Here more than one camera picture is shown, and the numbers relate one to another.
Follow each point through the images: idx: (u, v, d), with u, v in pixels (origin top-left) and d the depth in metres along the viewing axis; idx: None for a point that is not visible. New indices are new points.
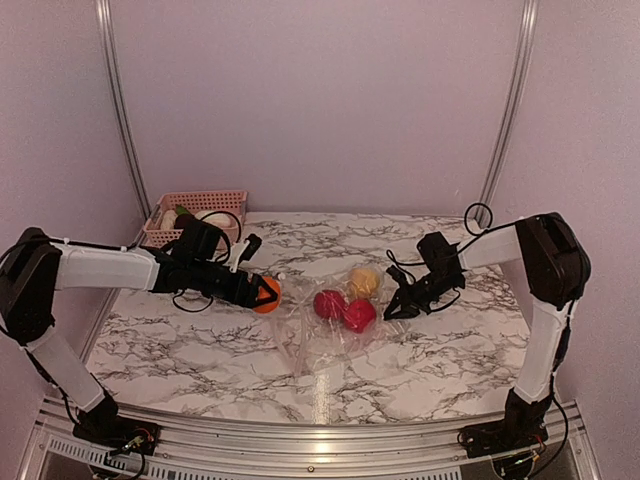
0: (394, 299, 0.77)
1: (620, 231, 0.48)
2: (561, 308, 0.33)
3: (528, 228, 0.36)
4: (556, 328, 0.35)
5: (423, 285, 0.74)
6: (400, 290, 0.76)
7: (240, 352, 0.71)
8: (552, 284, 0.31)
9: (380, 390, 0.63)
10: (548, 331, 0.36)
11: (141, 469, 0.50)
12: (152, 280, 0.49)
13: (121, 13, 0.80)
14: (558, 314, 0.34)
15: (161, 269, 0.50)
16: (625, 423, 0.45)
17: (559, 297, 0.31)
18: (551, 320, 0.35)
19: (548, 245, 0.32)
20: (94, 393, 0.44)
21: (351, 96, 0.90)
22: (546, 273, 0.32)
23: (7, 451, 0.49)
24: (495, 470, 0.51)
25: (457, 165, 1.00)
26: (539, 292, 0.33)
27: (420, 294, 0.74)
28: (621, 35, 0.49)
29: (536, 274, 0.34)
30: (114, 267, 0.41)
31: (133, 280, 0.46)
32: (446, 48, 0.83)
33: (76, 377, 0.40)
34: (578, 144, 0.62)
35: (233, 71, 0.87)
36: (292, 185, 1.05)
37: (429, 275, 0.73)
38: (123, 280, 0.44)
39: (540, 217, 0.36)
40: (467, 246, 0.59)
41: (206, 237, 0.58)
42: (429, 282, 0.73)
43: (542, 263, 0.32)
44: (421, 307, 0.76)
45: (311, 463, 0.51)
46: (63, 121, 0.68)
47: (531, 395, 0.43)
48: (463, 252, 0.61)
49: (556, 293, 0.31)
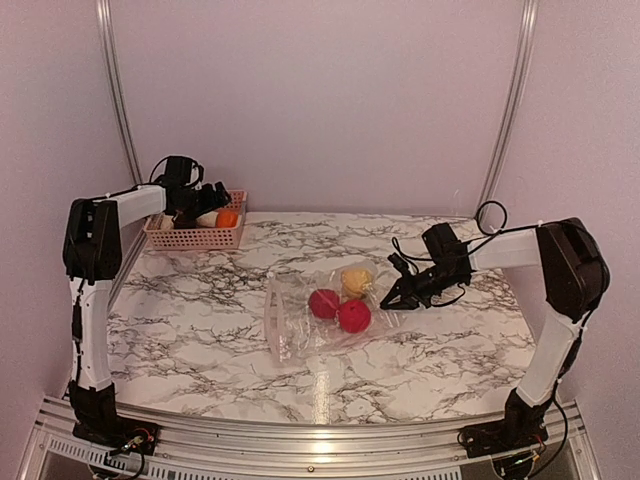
0: (394, 290, 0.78)
1: (620, 230, 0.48)
2: (577, 320, 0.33)
3: (548, 235, 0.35)
4: (569, 338, 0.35)
5: (427, 277, 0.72)
6: (400, 281, 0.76)
7: (240, 351, 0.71)
8: (571, 296, 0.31)
9: (380, 390, 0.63)
10: (560, 342, 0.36)
11: (141, 469, 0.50)
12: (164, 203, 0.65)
13: (120, 13, 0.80)
14: (572, 326, 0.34)
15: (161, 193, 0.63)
16: (625, 423, 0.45)
17: (579, 309, 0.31)
18: (564, 331, 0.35)
19: (569, 255, 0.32)
20: (104, 375, 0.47)
21: (351, 96, 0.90)
22: (567, 285, 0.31)
23: (7, 451, 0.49)
24: (495, 470, 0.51)
25: (457, 165, 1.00)
26: (560, 302, 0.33)
27: (422, 287, 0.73)
28: (621, 34, 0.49)
29: (557, 284, 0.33)
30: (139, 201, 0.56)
31: (153, 208, 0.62)
32: (446, 47, 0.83)
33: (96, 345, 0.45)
34: (578, 143, 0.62)
35: (233, 71, 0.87)
36: (292, 186, 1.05)
37: (433, 268, 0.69)
38: (147, 210, 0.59)
39: (561, 224, 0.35)
40: (480, 246, 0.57)
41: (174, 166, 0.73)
42: (434, 275, 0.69)
43: (563, 273, 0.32)
44: (422, 300, 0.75)
45: (310, 463, 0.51)
46: (64, 122, 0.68)
47: (532, 399, 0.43)
48: (475, 252, 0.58)
49: (576, 306, 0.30)
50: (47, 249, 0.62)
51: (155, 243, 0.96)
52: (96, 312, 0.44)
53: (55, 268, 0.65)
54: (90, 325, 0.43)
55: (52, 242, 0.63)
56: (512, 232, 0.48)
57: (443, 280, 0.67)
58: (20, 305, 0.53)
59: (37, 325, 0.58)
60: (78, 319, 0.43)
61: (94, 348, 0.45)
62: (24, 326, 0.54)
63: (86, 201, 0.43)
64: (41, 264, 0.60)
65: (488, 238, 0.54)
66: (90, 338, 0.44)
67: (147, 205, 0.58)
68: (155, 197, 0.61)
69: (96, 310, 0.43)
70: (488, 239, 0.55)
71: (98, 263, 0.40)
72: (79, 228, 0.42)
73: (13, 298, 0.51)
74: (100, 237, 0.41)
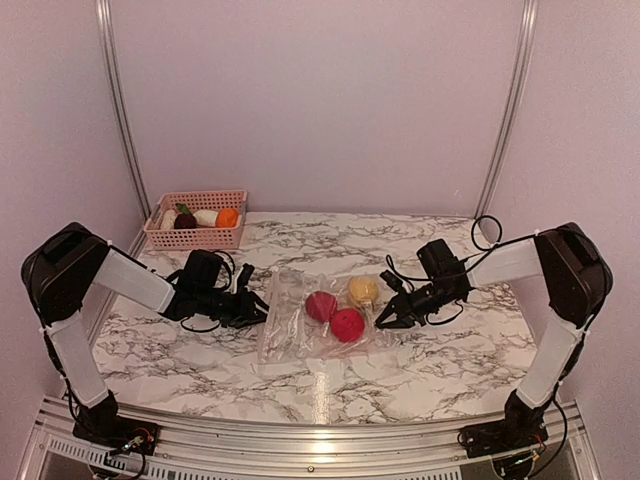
0: (389, 308, 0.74)
1: (620, 229, 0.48)
2: (581, 326, 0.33)
3: (550, 242, 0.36)
4: (572, 343, 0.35)
5: (423, 294, 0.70)
6: (397, 298, 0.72)
7: (240, 352, 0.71)
8: (577, 301, 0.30)
9: (380, 390, 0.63)
10: (563, 347, 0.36)
11: (141, 469, 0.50)
12: (164, 303, 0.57)
13: (120, 13, 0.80)
14: (576, 332, 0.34)
15: (173, 297, 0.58)
16: (624, 423, 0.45)
17: (584, 314, 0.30)
18: (568, 335, 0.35)
19: (571, 260, 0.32)
20: (96, 393, 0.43)
21: (351, 96, 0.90)
22: (572, 290, 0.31)
23: (7, 451, 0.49)
24: (495, 470, 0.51)
25: (456, 165, 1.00)
26: (565, 308, 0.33)
27: (419, 304, 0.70)
28: (621, 33, 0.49)
29: (562, 290, 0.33)
30: (142, 281, 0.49)
31: (148, 301, 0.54)
32: (445, 47, 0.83)
33: (83, 371, 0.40)
34: (578, 143, 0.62)
35: (233, 72, 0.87)
36: (292, 186, 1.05)
37: (430, 286, 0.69)
38: (143, 295, 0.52)
39: (560, 231, 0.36)
40: (477, 263, 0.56)
41: (204, 265, 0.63)
42: (432, 293, 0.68)
43: (567, 278, 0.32)
44: (418, 318, 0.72)
45: (310, 463, 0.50)
46: (64, 123, 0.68)
47: (532, 401, 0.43)
48: (472, 269, 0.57)
49: (581, 311, 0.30)
50: None
51: (156, 243, 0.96)
52: (68, 345, 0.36)
53: None
54: (64, 355, 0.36)
55: None
56: (506, 246, 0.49)
57: (440, 298, 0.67)
58: (20, 304, 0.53)
59: (36, 324, 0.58)
60: (53, 352, 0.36)
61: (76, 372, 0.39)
62: (24, 326, 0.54)
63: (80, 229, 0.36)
64: None
65: (486, 250, 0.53)
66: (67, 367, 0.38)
67: (145, 292, 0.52)
68: (160, 293, 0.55)
69: (67, 345, 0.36)
70: (486, 253, 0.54)
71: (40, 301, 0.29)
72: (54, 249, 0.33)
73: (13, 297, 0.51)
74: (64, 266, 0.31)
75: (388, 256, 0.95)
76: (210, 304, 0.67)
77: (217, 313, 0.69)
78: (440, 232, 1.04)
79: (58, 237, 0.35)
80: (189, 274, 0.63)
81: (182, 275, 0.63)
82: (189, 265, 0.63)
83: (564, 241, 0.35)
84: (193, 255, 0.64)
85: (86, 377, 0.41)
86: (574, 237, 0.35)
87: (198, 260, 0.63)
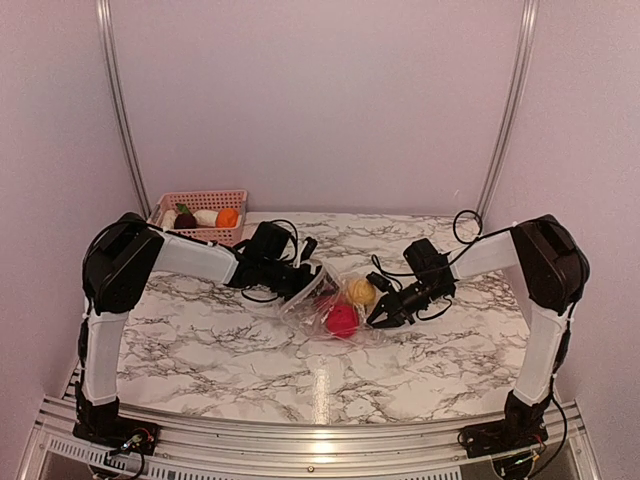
0: (380, 308, 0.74)
1: (619, 229, 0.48)
2: (562, 312, 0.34)
3: (526, 234, 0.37)
4: (558, 330, 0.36)
5: (412, 292, 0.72)
6: (386, 298, 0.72)
7: (240, 352, 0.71)
8: (554, 290, 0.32)
9: (380, 390, 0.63)
10: (548, 336, 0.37)
11: (140, 469, 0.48)
12: (227, 272, 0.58)
13: (120, 13, 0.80)
14: (559, 319, 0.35)
15: (237, 267, 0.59)
16: (624, 424, 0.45)
17: (562, 302, 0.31)
18: (552, 325, 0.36)
19: (547, 250, 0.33)
20: (106, 392, 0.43)
21: (350, 96, 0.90)
22: (548, 279, 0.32)
23: (8, 451, 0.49)
24: (495, 470, 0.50)
25: (456, 165, 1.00)
26: (542, 299, 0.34)
27: (409, 302, 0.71)
28: (621, 33, 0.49)
29: (537, 279, 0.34)
30: (201, 257, 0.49)
31: (214, 272, 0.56)
32: (445, 48, 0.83)
33: (105, 369, 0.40)
34: (578, 143, 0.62)
35: (234, 73, 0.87)
36: (292, 186, 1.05)
37: (419, 283, 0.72)
38: (207, 268, 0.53)
39: (535, 222, 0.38)
40: (460, 257, 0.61)
41: (273, 239, 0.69)
42: (421, 289, 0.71)
43: (543, 267, 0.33)
44: (409, 316, 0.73)
45: (310, 463, 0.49)
46: (64, 122, 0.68)
47: (531, 398, 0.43)
48: (456, 262, 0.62)
49: (558, 299, 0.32)
50: (48, 248, 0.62)
51: None
52: (101, 340, 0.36)
53: (55, 267, 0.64)
54: (94, 348, 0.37)
55: (52, 241, 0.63)
56: (486, 239, 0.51)
57: (429, 293, 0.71)
58: (20, 305, 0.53)
59: (35, 325, 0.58)
60: (84, 341, 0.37)
61: (97, 369, 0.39)
62: (24, 325, 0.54)
63: (139, 221, 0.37)
64: (41, 265, 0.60)
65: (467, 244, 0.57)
66: (92, 360, 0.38)
67: (210, 266, 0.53)
68: (223, 264, 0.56)
69: (102, 339, 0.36)
70: (467, 247, 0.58)
71: (100, 294, 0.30)
72: (111, 243, 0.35)
73: (14, 297, 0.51)
74: (120, 264, 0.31)
75: (373, 257, 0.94)
76: (273, 275, 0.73)
77: (279, 283, 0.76)
78: (440, 232, 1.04)
79: (116, 227, 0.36)
80: (256, 246, 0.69)
81: (251, 247, 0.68)
82: (257, 236, 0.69)
83: (539, 231, 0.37)
84: (262, 226, 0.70)
85: (103, 375, 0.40)
86: (549, 228, 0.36)
87: (267, 230, 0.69)
